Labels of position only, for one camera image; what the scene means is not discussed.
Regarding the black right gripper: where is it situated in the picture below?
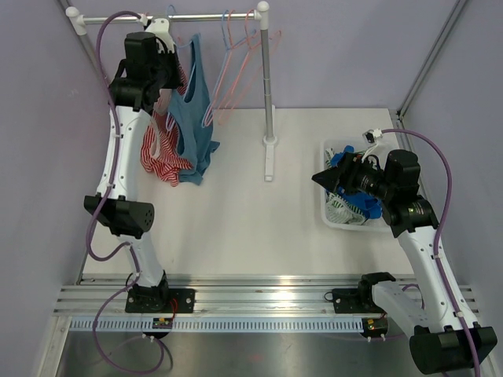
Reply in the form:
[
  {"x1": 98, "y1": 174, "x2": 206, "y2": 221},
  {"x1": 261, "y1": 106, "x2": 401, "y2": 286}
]
[{"x1": 312, "y1": 152, "x2": 395, "y2": 202}]

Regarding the green white striped tank top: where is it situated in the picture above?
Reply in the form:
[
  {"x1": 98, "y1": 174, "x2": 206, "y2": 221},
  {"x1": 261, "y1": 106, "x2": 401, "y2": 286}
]
[{"x1": 324, "y1": 145, "x2": 367, "y2": 225}]

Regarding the bright blue tank top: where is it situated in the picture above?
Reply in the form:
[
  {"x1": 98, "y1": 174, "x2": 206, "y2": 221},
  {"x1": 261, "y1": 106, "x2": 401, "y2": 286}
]
[{"x1": 329, "y1": 145, "x2": 383, "y2": 223}]

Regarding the teal blue tank top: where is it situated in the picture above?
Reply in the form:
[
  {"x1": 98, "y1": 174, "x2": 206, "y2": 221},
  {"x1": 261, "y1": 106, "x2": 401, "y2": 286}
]
[{"x1": 168, "y1": 34, "x2": 220, "y2": 185}]

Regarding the red white striped tank top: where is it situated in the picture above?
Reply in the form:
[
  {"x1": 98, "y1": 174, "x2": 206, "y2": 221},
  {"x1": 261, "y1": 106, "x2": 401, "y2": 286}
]
[{"x1": 139, "y1": 62, "x2": 194, "y2": 188}]

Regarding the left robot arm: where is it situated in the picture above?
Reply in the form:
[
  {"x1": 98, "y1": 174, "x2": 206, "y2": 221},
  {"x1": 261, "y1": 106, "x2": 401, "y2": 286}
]
[{"x1": 84, "y1": 31, "x2": 185, "y2": 314}]

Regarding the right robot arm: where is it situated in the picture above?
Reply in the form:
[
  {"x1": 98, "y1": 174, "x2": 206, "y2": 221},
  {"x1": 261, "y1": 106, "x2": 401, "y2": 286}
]
[{"x1": 312, "y1": 149, "x2": 497, "y2": 375}]

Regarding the white plastic basket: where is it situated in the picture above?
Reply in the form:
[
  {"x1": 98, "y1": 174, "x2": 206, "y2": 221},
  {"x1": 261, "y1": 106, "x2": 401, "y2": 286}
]
[{"x1": 320, "y1": 137, "x2": 391, "y2": 233}]

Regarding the white and chrome clothes rack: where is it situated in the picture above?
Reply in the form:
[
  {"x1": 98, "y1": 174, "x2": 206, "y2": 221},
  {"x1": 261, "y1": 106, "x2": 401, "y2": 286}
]
[{"x1": 58, "y1": 1, "x2": 278, "y2": 182}]

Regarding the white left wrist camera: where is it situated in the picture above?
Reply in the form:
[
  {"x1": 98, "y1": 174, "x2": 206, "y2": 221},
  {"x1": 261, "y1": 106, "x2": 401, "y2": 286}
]
[{"x1": 137, "y1": 13, "x2": 177, "y2": 56}]

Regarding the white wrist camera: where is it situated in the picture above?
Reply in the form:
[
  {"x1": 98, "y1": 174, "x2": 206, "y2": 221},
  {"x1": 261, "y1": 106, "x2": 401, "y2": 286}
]
[
  {"x1": 137, "y1": 13, "x2": 177, "y2": 56},
  {"x1": 362, "y1": 129, "x2": 383, "y2": 161}
]

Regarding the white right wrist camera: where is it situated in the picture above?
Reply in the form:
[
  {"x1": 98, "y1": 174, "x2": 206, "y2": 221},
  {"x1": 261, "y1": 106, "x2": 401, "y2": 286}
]
[{"x1": 362, "y1": 129, "x2": 383, "y2": 161}]

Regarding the aluminium mounting rail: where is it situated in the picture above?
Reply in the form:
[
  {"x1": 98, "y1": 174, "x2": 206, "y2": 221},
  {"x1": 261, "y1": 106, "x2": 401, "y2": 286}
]
[{"x1": 54, "y1": 274, "x2": 480, "y2": 315}]

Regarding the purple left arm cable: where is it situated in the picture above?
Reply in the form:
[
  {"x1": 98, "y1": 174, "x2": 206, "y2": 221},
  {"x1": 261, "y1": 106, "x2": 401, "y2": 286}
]
[{"x1": 85, "y1": 11, "x2": 166, "y2": 373}]

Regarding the white slotted cable duct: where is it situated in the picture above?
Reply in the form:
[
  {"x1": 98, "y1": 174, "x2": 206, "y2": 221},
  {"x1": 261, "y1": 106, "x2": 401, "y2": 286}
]
[{"x1": 70, "y1": 317, "x2": 363, "y2": 334}]

